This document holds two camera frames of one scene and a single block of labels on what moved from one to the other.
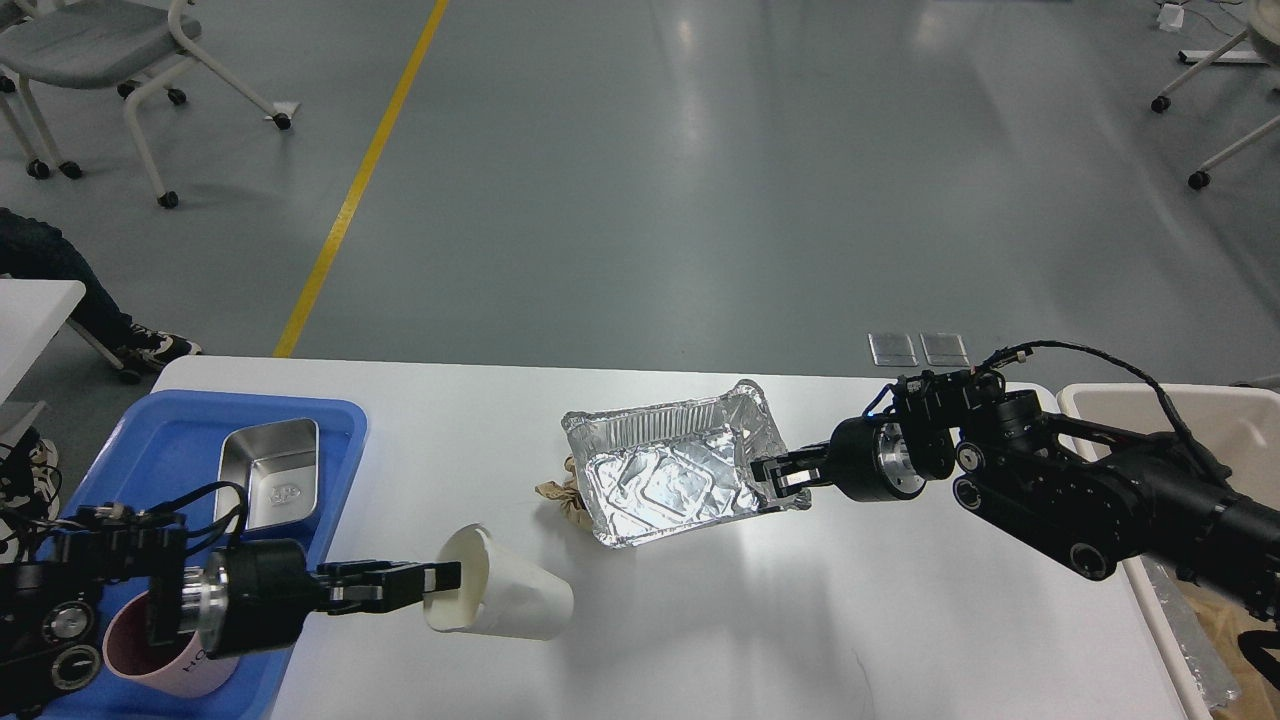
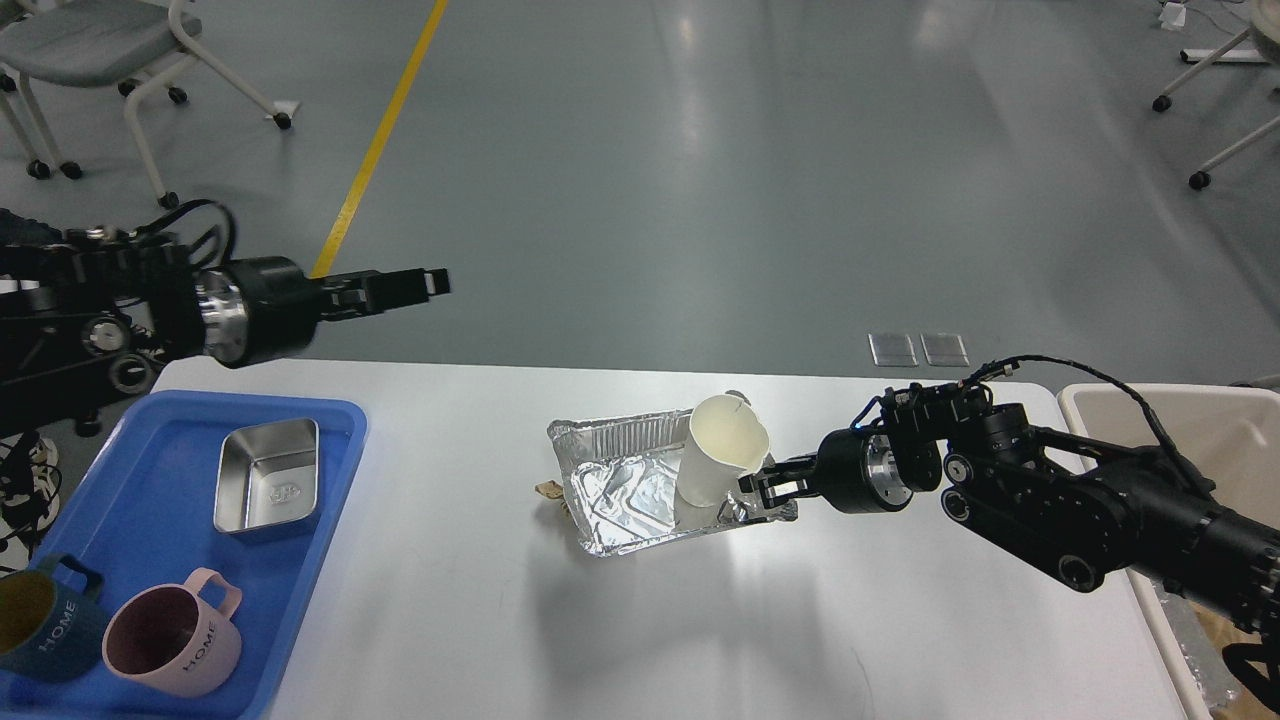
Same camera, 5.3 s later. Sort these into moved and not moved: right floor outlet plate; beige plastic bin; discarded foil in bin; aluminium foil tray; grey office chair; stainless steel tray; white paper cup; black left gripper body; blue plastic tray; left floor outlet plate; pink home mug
Moved: black left gripper body; white paper cup; aluminium foil tray
Not moved: left floor outlet plate; grey office chair; beige plastic bin; stainless steel tray; blue plastic tray; pink home mug; right floor outlet plate; discarded foil in bin
